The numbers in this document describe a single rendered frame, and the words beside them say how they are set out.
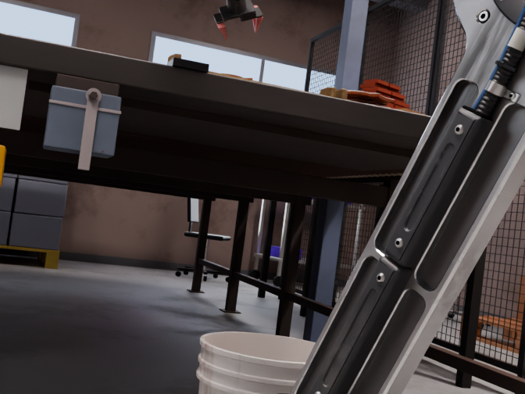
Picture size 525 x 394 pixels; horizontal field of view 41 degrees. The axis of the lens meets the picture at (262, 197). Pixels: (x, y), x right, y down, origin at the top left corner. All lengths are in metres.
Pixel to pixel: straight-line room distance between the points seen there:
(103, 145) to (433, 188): 0.90
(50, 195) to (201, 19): 2.67
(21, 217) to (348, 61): 3.42
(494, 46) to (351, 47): 3.21
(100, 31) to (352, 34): 4.05
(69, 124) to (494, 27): 0.95
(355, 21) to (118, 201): 4.09
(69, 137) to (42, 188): 4.83
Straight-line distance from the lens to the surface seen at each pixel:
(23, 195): 6.24
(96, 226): 7.32
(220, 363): 1.37
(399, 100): 2.83
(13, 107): 1.46
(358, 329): 0.69
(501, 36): 0.67
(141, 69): 1.48
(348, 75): 3.82
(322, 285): 3.74
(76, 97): 1.44
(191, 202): 6.83
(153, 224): 7.43
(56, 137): 1.43
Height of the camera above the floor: 0.62
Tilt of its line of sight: 2 degrees up
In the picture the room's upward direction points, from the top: 7 degrees clockwise
